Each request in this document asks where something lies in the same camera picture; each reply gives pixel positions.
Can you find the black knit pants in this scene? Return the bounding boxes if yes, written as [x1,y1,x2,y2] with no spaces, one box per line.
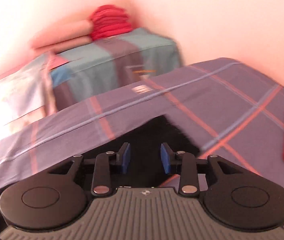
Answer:
[84,115,201,187]

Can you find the purple plaid bed sheet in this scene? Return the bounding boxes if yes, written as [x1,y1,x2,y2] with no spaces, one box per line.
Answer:
[0,58,284,188]

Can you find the light blue patterned pillow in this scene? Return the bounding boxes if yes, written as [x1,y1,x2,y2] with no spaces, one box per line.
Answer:
[0,54,68,133]

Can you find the teal striped blanket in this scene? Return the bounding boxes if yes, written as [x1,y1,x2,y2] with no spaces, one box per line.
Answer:
[51,28,182,111]

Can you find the red folded cloth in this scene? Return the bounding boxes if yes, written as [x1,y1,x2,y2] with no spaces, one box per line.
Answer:
[88,4,133,41]

